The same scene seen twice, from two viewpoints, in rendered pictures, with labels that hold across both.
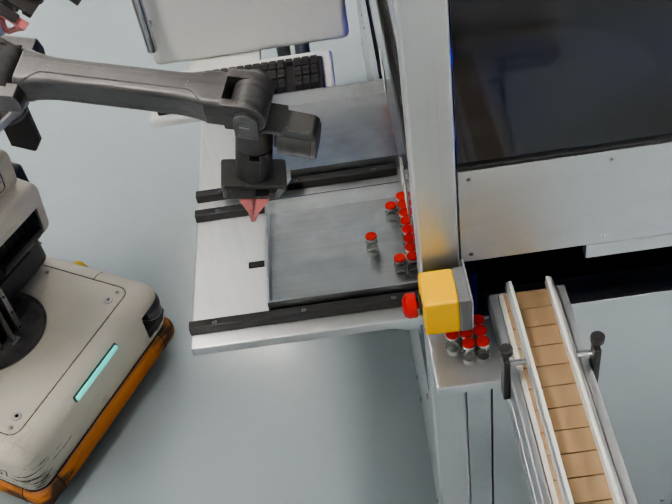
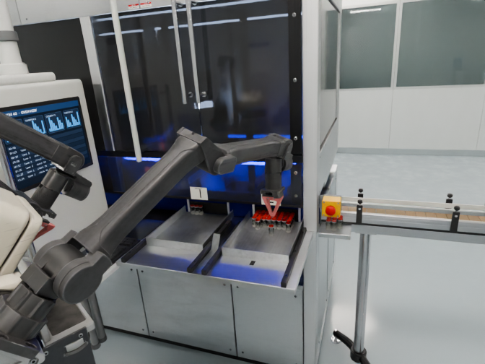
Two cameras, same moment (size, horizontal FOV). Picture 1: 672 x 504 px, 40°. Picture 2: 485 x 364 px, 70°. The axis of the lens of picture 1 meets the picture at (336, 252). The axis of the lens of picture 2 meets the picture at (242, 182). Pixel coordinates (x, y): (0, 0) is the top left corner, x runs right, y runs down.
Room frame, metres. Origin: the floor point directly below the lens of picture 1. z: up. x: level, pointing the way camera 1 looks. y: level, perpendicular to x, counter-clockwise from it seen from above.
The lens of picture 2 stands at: (0.89, 1.20, 1.58)
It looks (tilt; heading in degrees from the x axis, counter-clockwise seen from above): 19 degrees down; 287
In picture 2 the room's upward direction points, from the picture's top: 4 degrees counter-clockwise
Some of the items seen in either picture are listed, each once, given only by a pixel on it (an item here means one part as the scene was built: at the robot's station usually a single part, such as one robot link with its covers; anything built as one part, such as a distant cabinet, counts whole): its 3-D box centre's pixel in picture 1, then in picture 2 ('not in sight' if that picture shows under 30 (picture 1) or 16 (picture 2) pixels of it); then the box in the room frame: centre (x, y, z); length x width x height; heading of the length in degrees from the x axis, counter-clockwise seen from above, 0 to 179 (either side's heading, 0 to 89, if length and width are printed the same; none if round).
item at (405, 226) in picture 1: (407, 233); (271, 223); (1.19, -0.13, 0.90); 0.18 x 0.02 x 0.05; 177
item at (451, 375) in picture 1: (473, 354); (335, 228); (0.92, -0.19, 0.87); 0.14 x 0.13 x 0.02; 87
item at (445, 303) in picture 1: (443, 301); (331, 205); (0.94, -0.15, 1.00); 0.08 x 0.07 x 0.07; 87
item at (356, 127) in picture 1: (345, 128); (193, 226); (1.53, -0.06, 0.90); 0.34 x 0.26 x 0.04; 87
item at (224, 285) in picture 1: (318, 197); (222, 243); (1.37, 0.01, 0.87); 0.70 x 0.48 x 0.02; 177
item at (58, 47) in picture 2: not in sight; (53, 89); (2.26, -0.21, 1.51); 0.49 x 0.01 x 0.59; 177
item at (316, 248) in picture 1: (359, 242); (266, 234); (1.19, -0.05, 0.90); 0.34 x 0.26 x 0.04; 87
